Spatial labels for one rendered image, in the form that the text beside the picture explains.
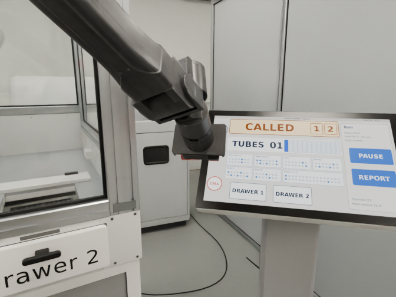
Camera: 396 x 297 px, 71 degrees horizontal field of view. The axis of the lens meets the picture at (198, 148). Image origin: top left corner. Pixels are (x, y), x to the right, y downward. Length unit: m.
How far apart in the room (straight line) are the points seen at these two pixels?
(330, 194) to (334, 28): 1.09
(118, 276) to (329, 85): 1.34
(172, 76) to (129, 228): 0.52
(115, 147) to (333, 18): 1.33
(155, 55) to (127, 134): 0.39
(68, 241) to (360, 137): 0.78
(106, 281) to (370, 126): 0.83
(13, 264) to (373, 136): 0.92
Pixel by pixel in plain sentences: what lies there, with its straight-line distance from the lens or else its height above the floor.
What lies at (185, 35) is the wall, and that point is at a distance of 4.17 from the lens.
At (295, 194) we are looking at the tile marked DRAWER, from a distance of 0.74.
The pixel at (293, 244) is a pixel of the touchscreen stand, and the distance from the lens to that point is 0.89.
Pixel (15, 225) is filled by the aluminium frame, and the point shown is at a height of 0.97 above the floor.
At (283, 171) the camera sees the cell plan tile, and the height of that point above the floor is 1.05.
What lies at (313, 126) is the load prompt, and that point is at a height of 1.16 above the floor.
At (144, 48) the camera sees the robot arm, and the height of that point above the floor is 1.31.
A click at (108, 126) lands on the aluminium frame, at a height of 1.18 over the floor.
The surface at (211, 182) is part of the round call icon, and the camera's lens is 0.75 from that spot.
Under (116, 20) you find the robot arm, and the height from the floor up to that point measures 1.34.
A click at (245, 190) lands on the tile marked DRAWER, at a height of 1.01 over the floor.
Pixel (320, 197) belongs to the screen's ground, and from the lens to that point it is 0.75.
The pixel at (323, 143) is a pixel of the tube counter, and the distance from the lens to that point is 0.82.
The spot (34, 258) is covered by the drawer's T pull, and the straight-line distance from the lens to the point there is 0.72.
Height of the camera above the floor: 1.27
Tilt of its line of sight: 12 degrees down
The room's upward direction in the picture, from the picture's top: straight up
